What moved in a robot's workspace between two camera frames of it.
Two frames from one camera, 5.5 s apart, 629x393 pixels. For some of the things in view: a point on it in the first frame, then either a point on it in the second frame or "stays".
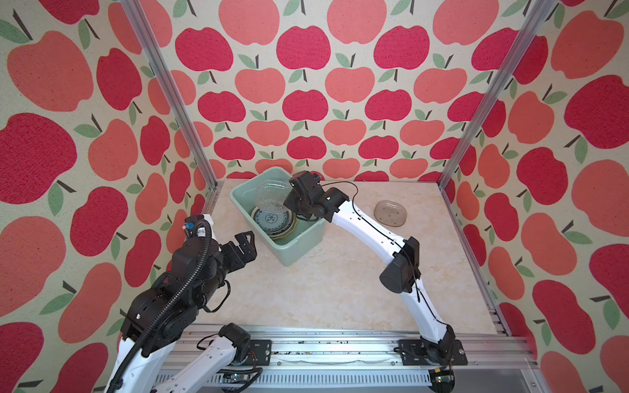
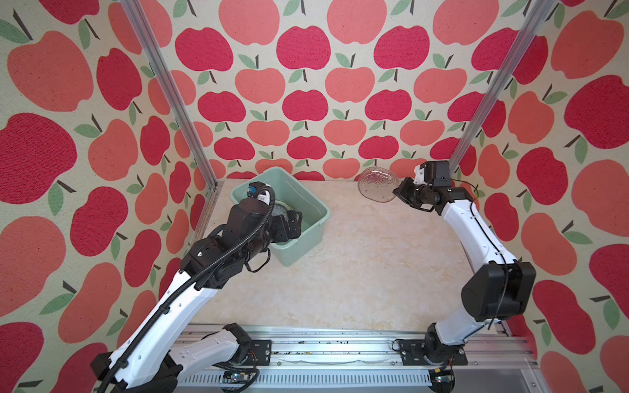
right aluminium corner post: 538,15 stays
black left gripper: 240,258 → 288,232
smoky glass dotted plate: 390,213 → 377,184
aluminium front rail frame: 367,359 stays
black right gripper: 288,203 → 404,191
